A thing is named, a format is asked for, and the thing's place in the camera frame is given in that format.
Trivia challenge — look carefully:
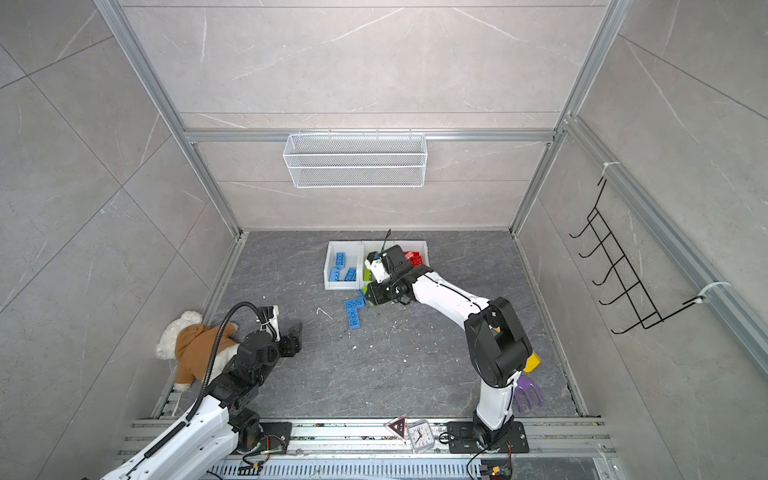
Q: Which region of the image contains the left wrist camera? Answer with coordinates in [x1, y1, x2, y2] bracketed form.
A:
[261, 305, 280, 342]

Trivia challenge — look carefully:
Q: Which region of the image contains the yellow toy block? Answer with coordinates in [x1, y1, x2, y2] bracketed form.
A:
[524, 353, 541, 373]

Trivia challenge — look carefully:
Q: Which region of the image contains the white brown plush toy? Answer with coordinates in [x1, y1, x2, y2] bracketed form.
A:
[155, 310, 239, 392]

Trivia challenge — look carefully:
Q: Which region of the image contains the red lego brick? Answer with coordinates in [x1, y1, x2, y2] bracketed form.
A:
[405, 251, 423, 267]

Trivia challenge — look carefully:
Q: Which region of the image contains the purple toy fork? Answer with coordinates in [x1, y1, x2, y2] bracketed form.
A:
[513, 375, 544, 413]

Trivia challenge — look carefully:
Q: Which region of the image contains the white storage bin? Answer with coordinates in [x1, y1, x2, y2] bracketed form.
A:
[323, 241, 363, 290]
[387, 241, 428, 281]
[358, 241, 391, 287]

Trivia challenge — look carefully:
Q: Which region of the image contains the red triangle sign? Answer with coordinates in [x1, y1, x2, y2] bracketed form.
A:
[384, 416, 407, 440]

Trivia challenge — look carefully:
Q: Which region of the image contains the black wire hook rack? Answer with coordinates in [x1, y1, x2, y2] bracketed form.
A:
[568, 177, 706, 335]

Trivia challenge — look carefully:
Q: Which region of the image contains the middle white storage bin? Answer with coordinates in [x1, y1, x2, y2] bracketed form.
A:
[358, 241, 391, 287]

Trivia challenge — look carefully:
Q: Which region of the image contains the right white storage bin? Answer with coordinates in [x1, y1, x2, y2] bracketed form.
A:
[387, 241, 428, 281]

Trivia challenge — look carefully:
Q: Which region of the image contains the left white storage bin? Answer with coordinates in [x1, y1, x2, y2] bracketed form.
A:
[323, 241, 363, 290]

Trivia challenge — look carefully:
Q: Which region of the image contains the white wire mesh basket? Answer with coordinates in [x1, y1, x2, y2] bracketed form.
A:
[283, 133, 428, 189]

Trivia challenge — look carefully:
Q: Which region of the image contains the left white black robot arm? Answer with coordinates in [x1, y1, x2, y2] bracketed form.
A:
[103, 301, 303, 479]

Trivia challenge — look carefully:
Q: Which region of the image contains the small clear clock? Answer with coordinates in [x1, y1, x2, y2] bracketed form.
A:
[406, 419, 435, 454]

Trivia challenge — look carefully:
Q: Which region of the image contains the blue lego brick long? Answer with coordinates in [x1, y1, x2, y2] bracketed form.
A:
[344, 297, 366, 310]

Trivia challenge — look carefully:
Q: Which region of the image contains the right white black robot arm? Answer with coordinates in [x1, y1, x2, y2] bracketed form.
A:
[365, 245, 534, 449]

